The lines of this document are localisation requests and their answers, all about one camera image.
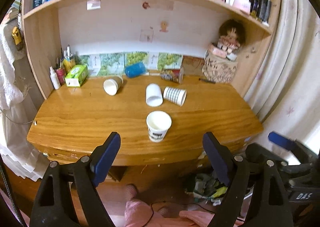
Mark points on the striped paper cup lying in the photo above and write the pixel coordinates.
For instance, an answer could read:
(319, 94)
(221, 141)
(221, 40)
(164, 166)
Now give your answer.
(175, 95)

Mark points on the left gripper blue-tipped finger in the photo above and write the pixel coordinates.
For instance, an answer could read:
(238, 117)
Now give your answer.
(281, 140)

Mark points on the red pen holder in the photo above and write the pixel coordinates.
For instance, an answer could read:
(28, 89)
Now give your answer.
(61, 75)

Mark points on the white patterned curtain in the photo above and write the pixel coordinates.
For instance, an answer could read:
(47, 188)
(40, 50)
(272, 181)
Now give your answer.
(285, 92)

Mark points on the white cup lying down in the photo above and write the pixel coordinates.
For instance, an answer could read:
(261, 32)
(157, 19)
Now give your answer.
(154, 96)

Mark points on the pink cloth on floor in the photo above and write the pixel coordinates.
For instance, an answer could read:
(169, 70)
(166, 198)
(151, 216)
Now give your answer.
(139, 213)

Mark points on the yellow black tool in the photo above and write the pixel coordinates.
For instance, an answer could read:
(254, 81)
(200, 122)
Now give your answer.
(16, 35)

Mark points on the blue cup lying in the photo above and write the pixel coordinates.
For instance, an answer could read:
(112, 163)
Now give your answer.
(135, 70)

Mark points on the brown paper cup lying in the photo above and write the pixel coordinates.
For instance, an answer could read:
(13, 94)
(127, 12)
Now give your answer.
(112, 85)

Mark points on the woven basket with items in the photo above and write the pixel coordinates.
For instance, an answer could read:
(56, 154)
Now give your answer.
(217, 67)

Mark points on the wooden desk hutch shelf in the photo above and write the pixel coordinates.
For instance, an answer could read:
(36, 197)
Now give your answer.
(185, 27)

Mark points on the white lace cloth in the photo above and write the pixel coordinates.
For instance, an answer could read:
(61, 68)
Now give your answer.
(20, 102)

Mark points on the patterned cup lying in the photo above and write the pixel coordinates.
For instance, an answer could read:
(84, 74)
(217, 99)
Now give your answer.
(173, 75)

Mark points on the brown-haired doll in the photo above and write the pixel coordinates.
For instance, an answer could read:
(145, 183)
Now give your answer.
(232, 36)

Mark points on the colourful clutter under desk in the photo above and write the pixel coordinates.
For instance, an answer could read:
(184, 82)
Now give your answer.
(205, 187)

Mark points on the upright white paper cup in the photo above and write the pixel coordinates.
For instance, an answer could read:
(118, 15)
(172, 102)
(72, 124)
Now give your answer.
(158, 123)

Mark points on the green tissue box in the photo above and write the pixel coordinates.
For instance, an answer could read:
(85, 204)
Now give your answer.
(76, 76)

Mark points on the white small bottle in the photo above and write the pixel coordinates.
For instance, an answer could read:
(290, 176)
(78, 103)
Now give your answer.
(54, 79)

